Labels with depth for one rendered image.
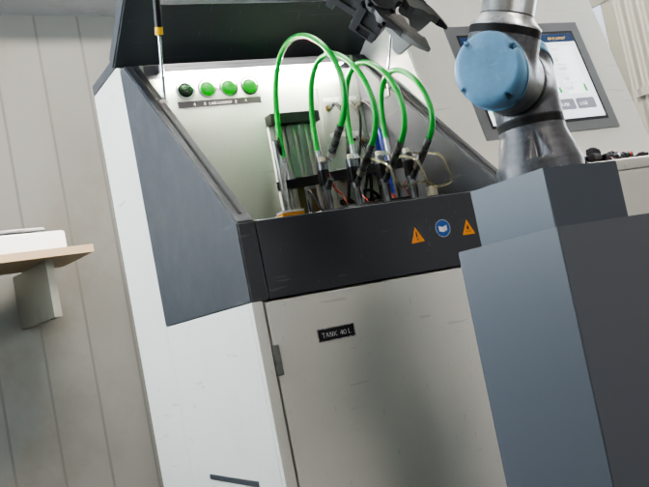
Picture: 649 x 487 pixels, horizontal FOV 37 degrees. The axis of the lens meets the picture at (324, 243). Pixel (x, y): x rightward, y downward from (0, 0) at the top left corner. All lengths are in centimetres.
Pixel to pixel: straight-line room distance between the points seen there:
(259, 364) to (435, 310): 41
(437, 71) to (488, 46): 105
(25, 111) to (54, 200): 41
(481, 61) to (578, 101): 128
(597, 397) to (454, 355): 60
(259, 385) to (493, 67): 79
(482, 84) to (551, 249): 28
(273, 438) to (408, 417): 30
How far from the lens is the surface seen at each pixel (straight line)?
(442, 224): 212
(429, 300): 207
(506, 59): 154
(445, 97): 256
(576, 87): 284
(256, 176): 254
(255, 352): 191
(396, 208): 207
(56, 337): 425
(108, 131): 269
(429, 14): 178
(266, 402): 191
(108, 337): 432
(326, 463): 194
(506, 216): 166
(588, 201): 165
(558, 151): 166
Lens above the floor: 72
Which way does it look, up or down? 5 degrees up
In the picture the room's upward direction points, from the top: 11 degrees counter-clockwise
